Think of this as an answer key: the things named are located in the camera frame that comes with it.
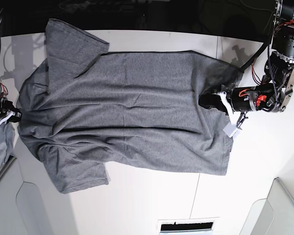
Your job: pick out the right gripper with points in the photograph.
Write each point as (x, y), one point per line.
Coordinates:
(8, 113)

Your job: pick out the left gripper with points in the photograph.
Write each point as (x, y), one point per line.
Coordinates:
(226, 100)

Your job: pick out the grey t-shirt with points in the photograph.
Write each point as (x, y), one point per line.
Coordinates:
(84, 106)

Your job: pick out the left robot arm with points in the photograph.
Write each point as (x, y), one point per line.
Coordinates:
(272, 69)

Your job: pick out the grey clothes pile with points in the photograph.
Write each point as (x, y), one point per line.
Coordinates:
(7, 134)

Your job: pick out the white left bin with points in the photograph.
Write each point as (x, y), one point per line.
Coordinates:
(22, 211)

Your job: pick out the white bin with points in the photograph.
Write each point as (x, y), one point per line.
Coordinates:
(22, 211)
(273, 215)

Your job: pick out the white right bin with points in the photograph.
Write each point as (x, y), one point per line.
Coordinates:
(273, 215)

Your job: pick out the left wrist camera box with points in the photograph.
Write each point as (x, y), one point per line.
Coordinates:
(231, 131)

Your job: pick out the table cable grommet slot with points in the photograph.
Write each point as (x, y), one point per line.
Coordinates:
(200, 226)

